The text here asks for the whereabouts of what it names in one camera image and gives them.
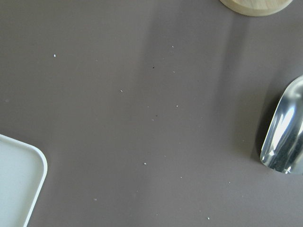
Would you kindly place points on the metal scoop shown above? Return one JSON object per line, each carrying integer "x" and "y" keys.
{"x": 282, "y": 149}

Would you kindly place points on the cream rectangular tray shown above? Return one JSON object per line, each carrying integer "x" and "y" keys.
{"x": 23, "y": 169}

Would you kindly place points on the wooden mug tree stand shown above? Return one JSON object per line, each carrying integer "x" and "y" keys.
{"x": 256, "y": 8}

